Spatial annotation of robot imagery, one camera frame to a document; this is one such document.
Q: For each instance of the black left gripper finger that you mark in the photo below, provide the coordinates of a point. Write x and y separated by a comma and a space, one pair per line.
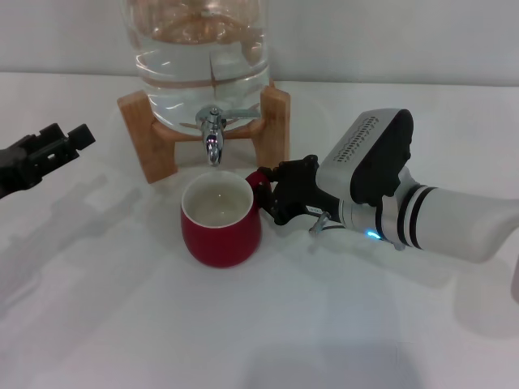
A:
48, 133
82, 137

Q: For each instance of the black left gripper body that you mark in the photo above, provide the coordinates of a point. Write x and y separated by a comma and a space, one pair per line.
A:
14, 172

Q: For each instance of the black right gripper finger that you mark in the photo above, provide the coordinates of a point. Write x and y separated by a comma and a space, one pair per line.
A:
268, 198
273, 173

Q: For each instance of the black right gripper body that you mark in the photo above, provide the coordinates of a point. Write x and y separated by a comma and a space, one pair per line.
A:
302, 192

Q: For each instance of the red cup with white inside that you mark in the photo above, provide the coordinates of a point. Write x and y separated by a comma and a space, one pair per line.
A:
221, 243

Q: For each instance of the chrome dispenser faucet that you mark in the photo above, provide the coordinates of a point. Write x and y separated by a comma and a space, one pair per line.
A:
213, 139

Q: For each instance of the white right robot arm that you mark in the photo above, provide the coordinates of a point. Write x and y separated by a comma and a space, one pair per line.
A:
454, 221

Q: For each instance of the wooden dispenser stand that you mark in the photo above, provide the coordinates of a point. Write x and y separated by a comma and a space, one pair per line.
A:
156, 154

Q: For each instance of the clear glass water dispenser jar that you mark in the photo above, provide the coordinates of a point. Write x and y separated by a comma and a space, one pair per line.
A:
194, 73

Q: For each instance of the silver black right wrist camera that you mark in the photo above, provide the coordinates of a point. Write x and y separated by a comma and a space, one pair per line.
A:
373, 154

